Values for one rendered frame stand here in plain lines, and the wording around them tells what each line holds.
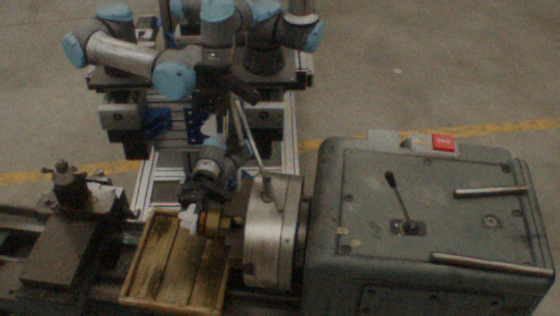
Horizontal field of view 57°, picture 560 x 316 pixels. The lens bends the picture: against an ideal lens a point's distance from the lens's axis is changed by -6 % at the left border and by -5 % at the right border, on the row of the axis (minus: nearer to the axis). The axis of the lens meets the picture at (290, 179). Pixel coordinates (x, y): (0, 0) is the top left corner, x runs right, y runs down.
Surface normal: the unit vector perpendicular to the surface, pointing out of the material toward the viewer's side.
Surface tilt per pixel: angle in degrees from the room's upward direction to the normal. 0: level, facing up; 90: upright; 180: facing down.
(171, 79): 89
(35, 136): 0
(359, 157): 0
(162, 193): 0
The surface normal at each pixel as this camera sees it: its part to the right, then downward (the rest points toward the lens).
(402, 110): 0.03, -0.69
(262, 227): -0.05, -0.14
